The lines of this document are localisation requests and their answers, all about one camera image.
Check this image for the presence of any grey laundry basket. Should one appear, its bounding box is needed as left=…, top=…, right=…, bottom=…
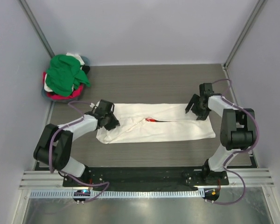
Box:
left=42, top=53, right=91, bottom=103

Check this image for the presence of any slotted cable duct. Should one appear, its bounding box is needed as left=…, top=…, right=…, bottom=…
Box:
left=30, top=189, right=204, bottom=199

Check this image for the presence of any pink t-shirt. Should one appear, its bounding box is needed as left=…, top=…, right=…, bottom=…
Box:
left=42, top=72, right=84, bottom=103

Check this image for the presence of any white Coca-Cola t-shirt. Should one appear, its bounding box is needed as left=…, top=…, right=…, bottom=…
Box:
left=96, top=104, right=216, bottom=144

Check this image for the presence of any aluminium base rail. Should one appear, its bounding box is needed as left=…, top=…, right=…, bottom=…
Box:
left=20, top=168, right=274, bottom=189

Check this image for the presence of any left aluminium frame post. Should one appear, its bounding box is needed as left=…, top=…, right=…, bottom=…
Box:
left=18, top=0, right=55, bottom=58

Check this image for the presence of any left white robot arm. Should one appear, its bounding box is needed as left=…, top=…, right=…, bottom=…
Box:
left=33, top=99, right=120, bottom=187

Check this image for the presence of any green t-shirt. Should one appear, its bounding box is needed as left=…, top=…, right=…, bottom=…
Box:
left=45, top=54, right=91, bottom=97

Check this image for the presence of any aluminium frame post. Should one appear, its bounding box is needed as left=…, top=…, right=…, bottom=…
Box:
left=223, top=0, right=267, bottom=70
left=18, top=0, right=55, bottom=58

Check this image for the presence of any right aluminium frame post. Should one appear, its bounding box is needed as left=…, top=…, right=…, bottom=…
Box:
left=223, top=0, right=267, bottom=70

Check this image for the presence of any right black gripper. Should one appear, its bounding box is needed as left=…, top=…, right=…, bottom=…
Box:
left=185, top=94, right=211, bottom=121

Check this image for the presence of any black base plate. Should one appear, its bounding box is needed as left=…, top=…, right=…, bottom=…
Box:
left=62, top=166, right=230, bottom=191

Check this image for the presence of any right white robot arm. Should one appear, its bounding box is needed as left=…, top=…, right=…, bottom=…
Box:
left=185, top=83, right=257, bottom=186

